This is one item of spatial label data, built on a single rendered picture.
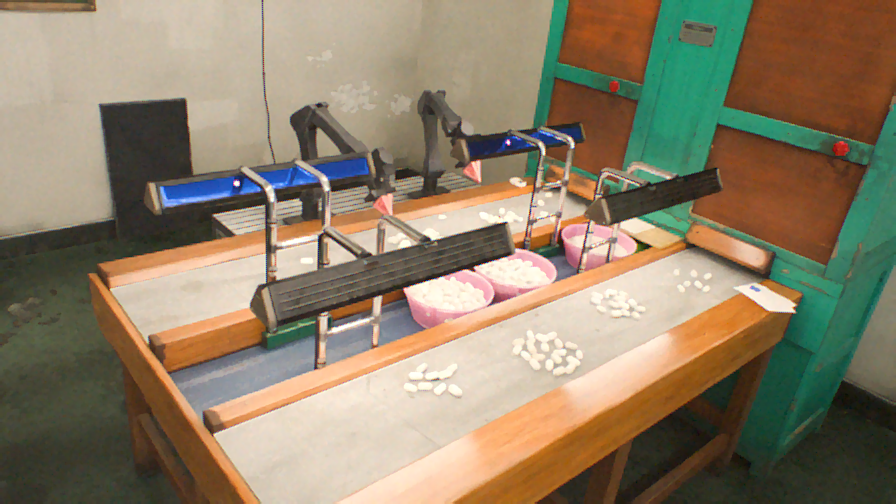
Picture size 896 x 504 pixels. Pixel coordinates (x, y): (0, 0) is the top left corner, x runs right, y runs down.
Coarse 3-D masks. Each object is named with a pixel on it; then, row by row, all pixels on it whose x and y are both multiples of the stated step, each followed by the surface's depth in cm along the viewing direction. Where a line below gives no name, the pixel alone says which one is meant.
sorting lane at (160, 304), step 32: (544, 192) 283; (416, 224) 238; (448, 224) 241; (480, 224) 244; (512, 224) 247; (544, 224) 250; (256, 256) 202; (288, 256) 205; (352, 256) 209; (128, 288) 178; (160, 288) 180; (192, 288) 181; (224, 288) 183; (160, 320) 166; (192, 320) 167
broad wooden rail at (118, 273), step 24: (456, 192) 265; (480, 192) 268; (504, 192) 272; (528, 192) 280; (336, 216) 230; (360, 216) 233; (408, 216) 240; (216, 240) 204; (240, 240) 206; (264, 240) 207; (288, 240) 210; (120, 264) 184; (144, 264) 186; (168, 264) 188; (192, 264) 191; (216, 264) 195
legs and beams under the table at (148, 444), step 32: (768, 352) 218; (128, 384) 198; (736, 384) 227; (128, 416) 207; (704, 416) 241; (736, 416) 229; (160, 448) 192; (704, 448) 227; (608, 480) 170; (672, 480) 211
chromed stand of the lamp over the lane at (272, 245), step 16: (256, 176) 158; (320, 176) 164; (272, 192) 154; (272, 208) 155; (272, 224) 157; (272, 240) 158; (304, 240) 165; (272, 256) 160; (272, 272) 162; (304, 320) 177; (272, 336) 170; (288, 336) 173; (304, 336) 177
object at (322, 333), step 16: (384, 224) 146; (400, 224) 142; (320, 240) 138; (336, 240) 133; (352, 240) 131; (384, 240) 149; (416, 240) 138; (320, 256) 140; (368, 256) 127; (320, 320) 147; (368, 320) 157; (320, 336) 148; (320, 352) 150
